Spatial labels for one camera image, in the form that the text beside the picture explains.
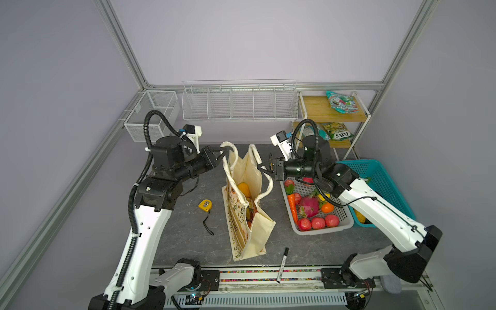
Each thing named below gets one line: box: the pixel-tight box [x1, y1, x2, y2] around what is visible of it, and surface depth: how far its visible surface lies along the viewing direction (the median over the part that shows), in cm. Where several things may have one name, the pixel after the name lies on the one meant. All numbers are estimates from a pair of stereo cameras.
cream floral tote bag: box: [219, 141, 276, 261], surface depth 66 cm
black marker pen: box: [276, 247, 290, 284], surface depth 79 cm
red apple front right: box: [324, 214, 340, 228], surface depth 85 cm
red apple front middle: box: [311, 217, 326, 230], surface depth 85 cm
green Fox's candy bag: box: [317, 122, 355, 141], surface depth 104 cm
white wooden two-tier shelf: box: [292, 91, 372, 161], surface depth 95 cm
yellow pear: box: [237, 182, 251, 199], surface depth 92 cm
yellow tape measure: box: [197, 198, 215, 236], surface depth 95 cm
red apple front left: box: [297, 217, 312, 232], surface depth 84 cm
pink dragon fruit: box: [299, 196, 320, 218], surface depth 86 cm
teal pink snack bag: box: [325, 91, 360, 114], surface depth 88 cm
